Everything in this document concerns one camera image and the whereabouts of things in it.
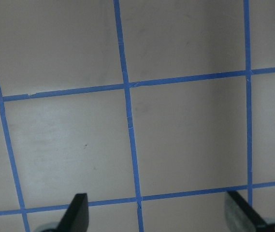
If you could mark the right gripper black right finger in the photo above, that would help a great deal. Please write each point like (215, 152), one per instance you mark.
(240, 216)

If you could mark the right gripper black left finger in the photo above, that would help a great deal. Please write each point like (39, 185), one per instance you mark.
(76, 217)

